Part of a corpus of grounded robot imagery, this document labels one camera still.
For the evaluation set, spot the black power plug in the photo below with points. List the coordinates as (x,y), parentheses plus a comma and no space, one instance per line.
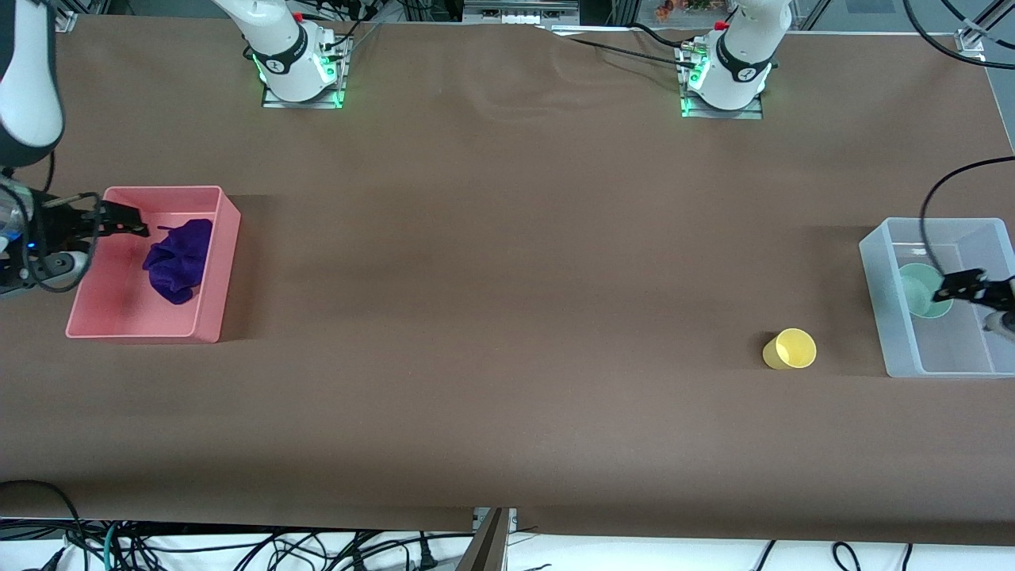
(427,555)

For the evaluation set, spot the green bowl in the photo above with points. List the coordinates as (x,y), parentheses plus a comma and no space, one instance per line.
(916,289)

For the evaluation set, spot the white power strip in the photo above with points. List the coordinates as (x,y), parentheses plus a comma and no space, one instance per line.
(519,12)

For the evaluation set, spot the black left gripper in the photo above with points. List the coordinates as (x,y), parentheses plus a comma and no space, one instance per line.
(1001,291)

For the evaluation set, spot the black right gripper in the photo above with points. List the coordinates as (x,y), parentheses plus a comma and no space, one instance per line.
(57,229)

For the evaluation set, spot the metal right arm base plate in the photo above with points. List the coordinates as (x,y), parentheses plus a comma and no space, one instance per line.
(339,87)

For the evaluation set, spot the yellow cup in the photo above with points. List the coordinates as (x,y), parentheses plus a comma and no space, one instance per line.
(795,349)

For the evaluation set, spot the orange background object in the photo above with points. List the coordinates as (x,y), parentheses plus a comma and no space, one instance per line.
(682,9)

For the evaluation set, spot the purple cloth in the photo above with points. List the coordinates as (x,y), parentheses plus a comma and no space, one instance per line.
(181,262)

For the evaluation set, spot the aluminium frame corner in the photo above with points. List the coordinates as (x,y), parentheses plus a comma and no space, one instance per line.
(62,16)
(971,41)

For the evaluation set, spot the translucent white plastic bin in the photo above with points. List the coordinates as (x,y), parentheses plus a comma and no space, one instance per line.
(951,349)

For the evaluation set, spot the wooden board under table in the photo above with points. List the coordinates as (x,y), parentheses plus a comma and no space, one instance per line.
(488,547)

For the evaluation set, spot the pink plastic bin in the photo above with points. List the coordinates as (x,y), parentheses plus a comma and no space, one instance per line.
(119,309)

